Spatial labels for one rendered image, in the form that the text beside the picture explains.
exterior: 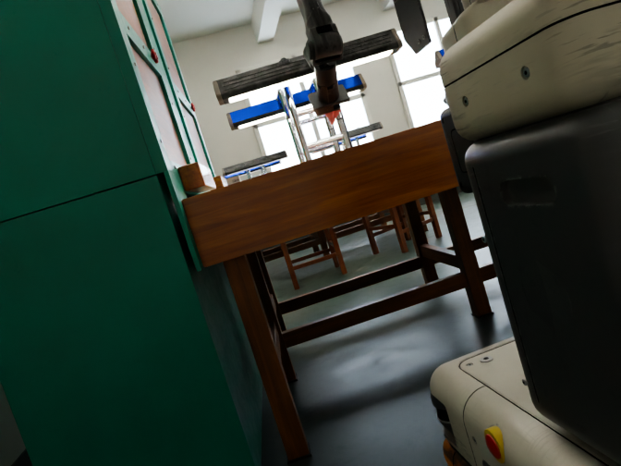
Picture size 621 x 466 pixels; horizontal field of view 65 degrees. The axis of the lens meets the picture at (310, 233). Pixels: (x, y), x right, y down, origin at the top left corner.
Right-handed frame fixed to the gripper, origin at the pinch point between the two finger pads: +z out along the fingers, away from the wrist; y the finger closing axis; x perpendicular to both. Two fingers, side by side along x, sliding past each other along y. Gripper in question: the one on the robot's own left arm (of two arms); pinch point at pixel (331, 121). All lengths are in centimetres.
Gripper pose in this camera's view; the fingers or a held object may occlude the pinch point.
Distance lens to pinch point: 142.7
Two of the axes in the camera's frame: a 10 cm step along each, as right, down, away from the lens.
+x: 2.8, 7.7, -5.7
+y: -9.5, 3.0, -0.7
